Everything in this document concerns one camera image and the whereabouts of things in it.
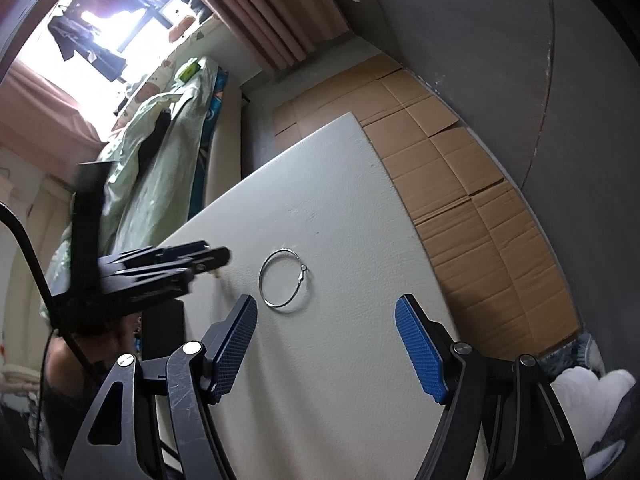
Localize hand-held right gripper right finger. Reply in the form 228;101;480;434
394;294;587;480

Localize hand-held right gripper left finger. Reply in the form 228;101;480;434
62;294;259;480

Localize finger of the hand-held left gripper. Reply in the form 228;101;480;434
100;241;232;274
101;268;197;312

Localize black jewelry box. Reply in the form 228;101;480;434
141;297;187;361

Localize silver hoop bangle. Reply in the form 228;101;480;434
258;249;310;309

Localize light green duvet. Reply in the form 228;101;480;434
102;80;201;196

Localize pink curtain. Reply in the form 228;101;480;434
181;0;352;77
0;57;109;174

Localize white low table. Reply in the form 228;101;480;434
150;111;497;480

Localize flattened cardboard sheet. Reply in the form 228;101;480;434
272;52;584;357

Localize purple hanging garment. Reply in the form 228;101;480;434
46;14;127;82

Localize white cloth bundle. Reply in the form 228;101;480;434
549;366;637;463

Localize window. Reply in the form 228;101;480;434
30;0;202;87

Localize orange plush toy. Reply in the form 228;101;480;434
168;16;197;42

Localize person's right leg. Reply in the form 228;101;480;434
582;394;640;480

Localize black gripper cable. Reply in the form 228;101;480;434
0;202;103;466

